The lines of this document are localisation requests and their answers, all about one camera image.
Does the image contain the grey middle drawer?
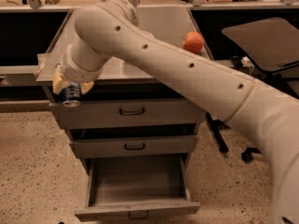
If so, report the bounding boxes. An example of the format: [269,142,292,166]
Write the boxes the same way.
[71,135,196,159]

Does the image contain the grey drawer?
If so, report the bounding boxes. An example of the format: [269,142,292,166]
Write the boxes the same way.
[50,98,206,129]
[75,154,200,222]
[71,135,196,159]

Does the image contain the white power adapter with cable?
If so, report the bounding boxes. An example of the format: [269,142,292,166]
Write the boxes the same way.
[230,56,254,69]

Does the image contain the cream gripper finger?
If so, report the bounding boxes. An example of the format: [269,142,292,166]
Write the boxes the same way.
[52,64,71,94]
[79,81,94,95]

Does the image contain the red apple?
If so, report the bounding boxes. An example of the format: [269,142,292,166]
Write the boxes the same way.
[183,31,205,54]

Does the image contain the blue pepsi can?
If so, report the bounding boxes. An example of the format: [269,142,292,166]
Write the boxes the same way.
[58,82,81,107]

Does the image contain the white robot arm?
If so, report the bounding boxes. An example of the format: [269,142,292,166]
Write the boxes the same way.
[52,0,299,224]

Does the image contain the grey drawer cabinet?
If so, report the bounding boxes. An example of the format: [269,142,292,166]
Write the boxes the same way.
[36,6,219,173]

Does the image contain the black side table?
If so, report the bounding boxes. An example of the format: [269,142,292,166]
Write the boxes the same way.
[193,18,298,154]

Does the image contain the black office chair base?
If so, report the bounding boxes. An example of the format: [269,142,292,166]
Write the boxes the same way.
[241,147,260,163]

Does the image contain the grey top drawer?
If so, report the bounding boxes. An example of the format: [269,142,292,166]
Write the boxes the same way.
[50,98,206,129]

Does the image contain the grey bottom drawer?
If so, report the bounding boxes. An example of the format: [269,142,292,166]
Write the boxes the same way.
[75,154,200,222]

